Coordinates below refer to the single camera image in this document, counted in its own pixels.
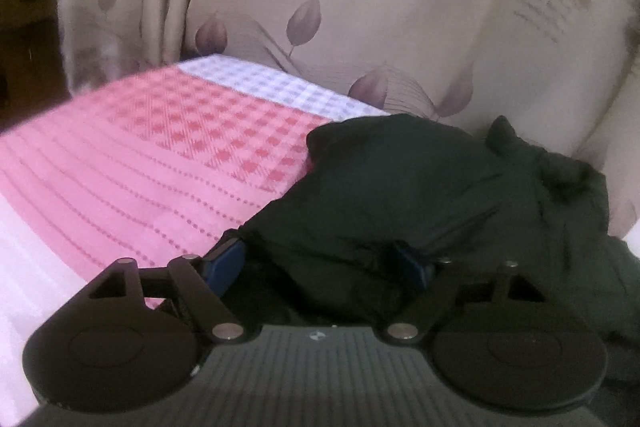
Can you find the beige leaf print curtain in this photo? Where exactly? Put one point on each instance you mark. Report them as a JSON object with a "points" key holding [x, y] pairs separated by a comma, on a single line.
{"points": [[350, 2]]}

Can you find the dark wooden furniture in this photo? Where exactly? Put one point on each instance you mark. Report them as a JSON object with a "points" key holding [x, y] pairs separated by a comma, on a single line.
{"points": [[27, 12]]}

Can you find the black padded jacket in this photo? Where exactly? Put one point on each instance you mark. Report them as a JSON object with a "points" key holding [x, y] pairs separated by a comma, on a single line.
{"points": [[415, 192]]}

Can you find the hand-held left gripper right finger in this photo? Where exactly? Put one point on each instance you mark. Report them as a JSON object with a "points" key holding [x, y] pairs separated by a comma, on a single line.
{"points": [[413, 265]]}

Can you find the pink checked bedspread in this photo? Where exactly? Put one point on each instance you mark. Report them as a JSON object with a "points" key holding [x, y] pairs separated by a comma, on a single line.
{"points": [[150, 167]]}

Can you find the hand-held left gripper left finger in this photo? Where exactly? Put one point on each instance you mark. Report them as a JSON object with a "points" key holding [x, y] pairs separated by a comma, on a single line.
{"points": [[226, 263]]}

